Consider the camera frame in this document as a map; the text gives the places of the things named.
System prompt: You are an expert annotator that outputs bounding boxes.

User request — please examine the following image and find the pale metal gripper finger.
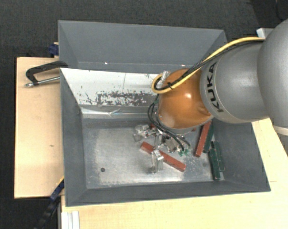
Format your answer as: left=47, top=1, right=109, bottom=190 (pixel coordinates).
left=133, top=124, right=157, bottom=142
left=150, top=149, right=165, bottom=174

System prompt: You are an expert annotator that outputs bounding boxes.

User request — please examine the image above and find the red-brown flat block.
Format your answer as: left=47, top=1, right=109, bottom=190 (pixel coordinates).
left=194, top=120, right=212, bottom=158
left=140, top=141, right=186, bottom=172

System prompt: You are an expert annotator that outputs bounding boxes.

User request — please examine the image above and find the grey metal bin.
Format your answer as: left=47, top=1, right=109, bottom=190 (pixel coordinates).
left=57, top=20, right=271, bottom=207

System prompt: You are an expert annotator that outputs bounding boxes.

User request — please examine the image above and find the dark green flat block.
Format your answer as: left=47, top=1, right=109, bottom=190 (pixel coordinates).
left=203, top=124, right=216, bottom=154
left=207, top=148, right=223, bottom=181
left=213, top=141, right=226, bottom=172

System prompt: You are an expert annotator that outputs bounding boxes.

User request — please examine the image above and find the pale cardboard board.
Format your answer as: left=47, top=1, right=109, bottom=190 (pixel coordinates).
left=14, top=57, right=65, bottom=199

